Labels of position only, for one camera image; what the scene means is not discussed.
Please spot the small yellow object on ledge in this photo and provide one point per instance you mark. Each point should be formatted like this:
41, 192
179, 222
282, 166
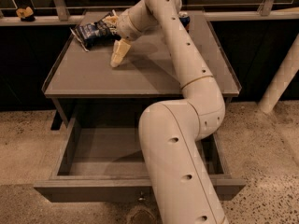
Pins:
25, 14

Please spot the small metal drawer knob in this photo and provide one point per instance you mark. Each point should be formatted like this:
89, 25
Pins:
142, 197

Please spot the open grey top drawer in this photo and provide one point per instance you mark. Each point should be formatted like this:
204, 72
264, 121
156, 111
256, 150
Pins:
100, 161

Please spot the grey cabinet with top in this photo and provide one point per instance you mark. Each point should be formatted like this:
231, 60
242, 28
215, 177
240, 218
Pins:
146, 71

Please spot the white diagonal pole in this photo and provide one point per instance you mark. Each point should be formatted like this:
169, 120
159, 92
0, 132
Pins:
281, 80

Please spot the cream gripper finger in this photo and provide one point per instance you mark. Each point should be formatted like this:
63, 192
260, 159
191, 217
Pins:
110, 21
120, 49

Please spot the blue chip bag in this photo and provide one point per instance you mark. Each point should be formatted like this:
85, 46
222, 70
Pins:
88, 34

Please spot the blue soda can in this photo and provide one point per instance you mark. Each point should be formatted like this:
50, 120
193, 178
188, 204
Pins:
185, 19

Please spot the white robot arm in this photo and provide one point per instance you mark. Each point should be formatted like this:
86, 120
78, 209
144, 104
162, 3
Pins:
169, 130

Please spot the metal window railing ledge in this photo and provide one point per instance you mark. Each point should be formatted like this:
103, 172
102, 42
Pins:
51, 12

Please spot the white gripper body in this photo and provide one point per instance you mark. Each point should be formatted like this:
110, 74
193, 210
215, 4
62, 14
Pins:
125, 28

